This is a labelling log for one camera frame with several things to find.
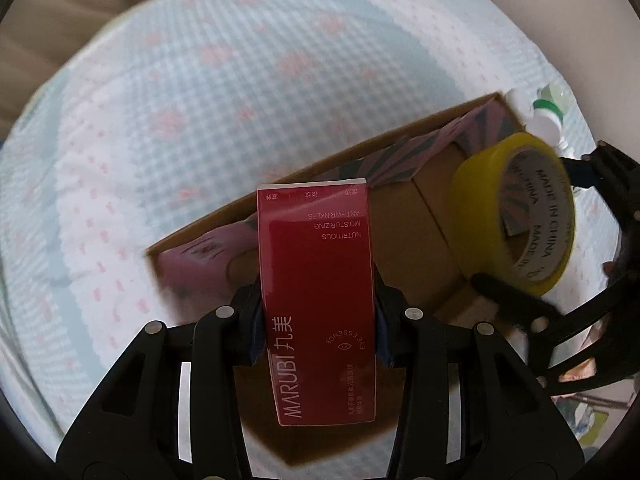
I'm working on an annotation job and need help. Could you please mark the white green-label bottle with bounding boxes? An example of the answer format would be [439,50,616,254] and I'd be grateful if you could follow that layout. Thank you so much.
[533,84,572,130]

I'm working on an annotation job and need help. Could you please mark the large white supplement bottle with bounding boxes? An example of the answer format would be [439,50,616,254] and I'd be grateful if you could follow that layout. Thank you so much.
[504,88,563,148]

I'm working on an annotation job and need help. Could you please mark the yellow tape roll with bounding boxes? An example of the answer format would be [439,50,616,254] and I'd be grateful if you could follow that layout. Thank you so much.
[448,132,575,296]

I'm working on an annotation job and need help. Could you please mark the red Marubi carton box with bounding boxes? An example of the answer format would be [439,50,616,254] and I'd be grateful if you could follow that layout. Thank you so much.
[257,179,376,427]

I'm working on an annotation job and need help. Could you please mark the brown cardboard box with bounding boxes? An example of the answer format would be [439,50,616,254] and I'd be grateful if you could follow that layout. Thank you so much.
[148,93,522,478]

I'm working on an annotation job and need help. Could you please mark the blue pink patterned bedspread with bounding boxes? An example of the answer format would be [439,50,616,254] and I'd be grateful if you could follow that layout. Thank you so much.
[1,0,639,479]

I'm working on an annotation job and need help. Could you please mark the beige curtain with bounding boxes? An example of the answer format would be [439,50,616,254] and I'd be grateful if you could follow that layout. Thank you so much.
[1,0,144,136]

